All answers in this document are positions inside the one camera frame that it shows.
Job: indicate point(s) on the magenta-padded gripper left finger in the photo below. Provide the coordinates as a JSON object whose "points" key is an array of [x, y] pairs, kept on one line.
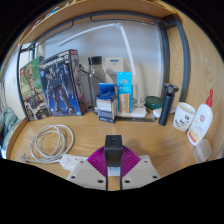
{"points": [[83, 175]]}

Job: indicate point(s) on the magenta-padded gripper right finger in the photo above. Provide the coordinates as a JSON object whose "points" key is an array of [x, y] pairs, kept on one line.
{"points": [[140, 171]]}

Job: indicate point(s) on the black charger block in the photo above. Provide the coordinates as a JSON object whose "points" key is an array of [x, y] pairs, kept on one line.
{"points": [[113, 153]]}

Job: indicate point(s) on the white power strip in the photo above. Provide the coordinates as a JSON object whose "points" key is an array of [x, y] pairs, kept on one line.
{"points": [[71, 161]]}

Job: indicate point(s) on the black ruler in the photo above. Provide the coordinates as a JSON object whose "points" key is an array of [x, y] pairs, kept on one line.
{"points": [[140, 119]]}

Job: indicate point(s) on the clear plastic cup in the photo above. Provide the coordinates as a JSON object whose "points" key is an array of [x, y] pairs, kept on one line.
{"points": [[202, 150]]}

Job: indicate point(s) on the white mug with black print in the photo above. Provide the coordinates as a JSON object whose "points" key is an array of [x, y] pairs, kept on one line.
{"points": [[183, 116]]}

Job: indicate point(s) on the black electric shaver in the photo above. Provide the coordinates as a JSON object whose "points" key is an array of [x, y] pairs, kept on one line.
{"points": [[166, 106]]}

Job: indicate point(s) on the green round container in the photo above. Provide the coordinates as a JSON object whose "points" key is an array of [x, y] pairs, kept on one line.
{"points": [[154, 102]]}

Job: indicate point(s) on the small dark blue box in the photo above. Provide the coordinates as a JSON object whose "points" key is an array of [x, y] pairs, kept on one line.
{"points": [[106, 106]]}

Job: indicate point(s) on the white lotion bottle red cap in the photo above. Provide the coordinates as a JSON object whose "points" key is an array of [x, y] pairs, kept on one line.
{"points": [[200, 125]]}

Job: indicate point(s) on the tall light blue box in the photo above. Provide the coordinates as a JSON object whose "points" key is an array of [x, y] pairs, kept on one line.
{"points": [[124, 88]]}

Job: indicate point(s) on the teal bedding blanket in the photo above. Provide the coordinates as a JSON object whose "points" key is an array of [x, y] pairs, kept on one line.
{"points": [[7, 125]]}

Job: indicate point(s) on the blue robot model kit box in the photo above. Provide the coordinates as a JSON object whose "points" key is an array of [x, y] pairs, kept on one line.
{"points": [[60, 86]]}

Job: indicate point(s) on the clear bottle with black cap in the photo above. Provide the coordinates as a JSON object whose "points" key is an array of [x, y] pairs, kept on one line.
{"points": [[95, 76]]}

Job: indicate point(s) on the green tree figure toy box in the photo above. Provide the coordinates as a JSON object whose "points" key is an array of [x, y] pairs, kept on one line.
{"points": [[30, 86]]}

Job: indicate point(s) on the white desk lamp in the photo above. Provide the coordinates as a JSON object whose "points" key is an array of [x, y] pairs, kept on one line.
{"points": [[128, 50]]}

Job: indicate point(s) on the white wall box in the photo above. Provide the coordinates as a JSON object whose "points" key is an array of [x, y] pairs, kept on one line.
{"points": [[114, 65]]}

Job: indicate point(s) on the dark grey metal frame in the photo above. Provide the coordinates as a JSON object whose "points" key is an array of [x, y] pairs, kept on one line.
{"points": [[165, 53]]}

